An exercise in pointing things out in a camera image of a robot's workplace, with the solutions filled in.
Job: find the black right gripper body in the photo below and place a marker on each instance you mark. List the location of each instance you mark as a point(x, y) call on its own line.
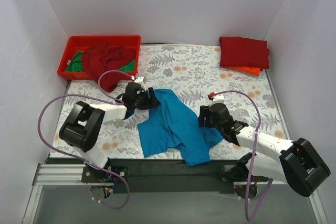
point(203, 116)

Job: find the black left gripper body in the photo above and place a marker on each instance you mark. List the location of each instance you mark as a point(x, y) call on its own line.
point(151, 98)

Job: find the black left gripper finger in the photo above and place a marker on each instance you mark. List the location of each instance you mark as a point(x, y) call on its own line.
point(151, 93)
point(153, 102)

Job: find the teal blue t-shirt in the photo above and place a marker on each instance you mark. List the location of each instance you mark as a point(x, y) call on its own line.
point(174, 125)

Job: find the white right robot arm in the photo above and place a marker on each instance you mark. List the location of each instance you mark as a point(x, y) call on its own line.
point(296, 163)

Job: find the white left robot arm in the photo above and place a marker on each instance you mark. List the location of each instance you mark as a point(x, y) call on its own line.
point(83, 124)

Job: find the crumpled dark red t-shirt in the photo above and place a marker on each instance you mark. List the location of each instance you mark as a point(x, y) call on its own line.
point(105, 63)

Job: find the folded orange t-shirt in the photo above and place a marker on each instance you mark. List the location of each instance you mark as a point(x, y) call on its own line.
point(248, 70)

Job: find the green t-shirt in bin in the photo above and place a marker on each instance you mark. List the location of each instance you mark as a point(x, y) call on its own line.
point(75, 65)

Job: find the folded dark red t-shirt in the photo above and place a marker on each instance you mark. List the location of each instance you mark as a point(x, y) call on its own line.
point(244, 52)

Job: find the red plastic bin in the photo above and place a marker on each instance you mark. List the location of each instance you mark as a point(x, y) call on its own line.
point(81, 43)

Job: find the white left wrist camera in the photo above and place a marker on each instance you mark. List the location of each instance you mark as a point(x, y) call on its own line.
point(141, 81)

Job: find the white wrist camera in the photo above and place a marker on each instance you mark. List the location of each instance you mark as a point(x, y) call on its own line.
point(141, 81)
point(216, 98)

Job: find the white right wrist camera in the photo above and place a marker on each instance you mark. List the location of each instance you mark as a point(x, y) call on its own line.
point(216, 98)

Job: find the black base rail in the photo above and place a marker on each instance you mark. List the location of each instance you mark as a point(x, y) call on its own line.
point(156, 175)

